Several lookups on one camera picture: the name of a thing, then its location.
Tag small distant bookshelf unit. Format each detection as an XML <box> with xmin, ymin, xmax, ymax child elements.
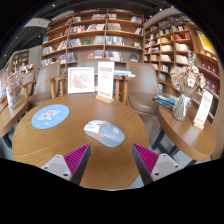
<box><xmin>11</xmin><ymin>49</ymin><xmax>31</xmax><ymax>73</ymax></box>

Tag stack of light blue books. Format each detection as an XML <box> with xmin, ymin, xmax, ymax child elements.
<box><xmin>113</xmin><ymin>69</ymin><xmax>136</xmax><ymax>79</ymax></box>

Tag glass vase with pink flowers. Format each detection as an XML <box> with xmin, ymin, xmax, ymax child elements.
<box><xmin>1</xmin><ymin>64</ymin><xmax>35</xmax><ymax>111</ymax></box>

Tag small white card sign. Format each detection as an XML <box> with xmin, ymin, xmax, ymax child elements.
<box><xmin>192</xmin><ymin>90</ymin><xmax>215</xmax><ymax>130</ymax></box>

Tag round wooden side table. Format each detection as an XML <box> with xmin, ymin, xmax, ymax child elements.
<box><xmin>0</xmin><ymin>96</ymin><xmax>30</xmax><ymax>138</ymax></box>
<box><xmin>152</xmin><ymin>103</ymin><xmax>217</xmax><ymax>167</ymax></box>

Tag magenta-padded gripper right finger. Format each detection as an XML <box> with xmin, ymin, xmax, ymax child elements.
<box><xmin>131</xmin><ymin>143</ymin><xmax>184</xmax><ymax>186</ymax></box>

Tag white ceiling air vent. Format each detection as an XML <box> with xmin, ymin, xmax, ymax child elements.
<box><xmin>23</xmin><ymin>17</ymin><xmax>52</xmax><ymax>30</ymax></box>

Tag grey computer mouse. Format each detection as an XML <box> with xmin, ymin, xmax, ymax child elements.
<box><xmin>83</xmin><ymin>119</ymin><xmax>126</xmax><ymax>148</ymax></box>

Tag wide wooden bookshelf unit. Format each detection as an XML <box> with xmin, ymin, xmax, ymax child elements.
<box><xmin>40</xmin><ymin>8</ymin><xmax>146</xmax><ymax>68</ymax></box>

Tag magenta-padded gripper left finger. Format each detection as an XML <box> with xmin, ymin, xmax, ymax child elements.
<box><xmin>41</xmin><ymin>143</ymin><xmax>92</xmax><ymax>186</ymax></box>

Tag glass vase with beige dried flowers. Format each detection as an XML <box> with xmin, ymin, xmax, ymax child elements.
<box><xmin>169</xmin><ymin>51</ymin><xmax>207</xmax><ymax>122</ymax></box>

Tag white sign on wooden base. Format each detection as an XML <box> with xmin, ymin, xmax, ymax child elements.
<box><xmin>95</xmin><ymin>60</ymin><xmax>116</xmax><ymax>104</ymax></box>

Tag curved wooden bookshelf unit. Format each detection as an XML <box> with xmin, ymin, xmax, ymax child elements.
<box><xmin>143</xmin><ymin>14</ymin><xmax>222</xmax><ymax>103</ymax></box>

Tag stack of dark books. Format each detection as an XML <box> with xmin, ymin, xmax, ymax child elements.
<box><xmin>151</xmin><ymin>91</ymin><xmax>179</xmax><ymax>111</ymax></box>

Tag white framed floral picture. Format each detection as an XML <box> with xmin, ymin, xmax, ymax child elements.
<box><xmin>67</xmin><ymin>66</ymin><xmax>96</xmax><ymax>95</ymax></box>

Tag round blue mouse pad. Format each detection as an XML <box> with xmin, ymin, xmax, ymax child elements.
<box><xmin>31</xmin><ymin>103</ymin><xmax>70</xmax><ymax>130</ymax></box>

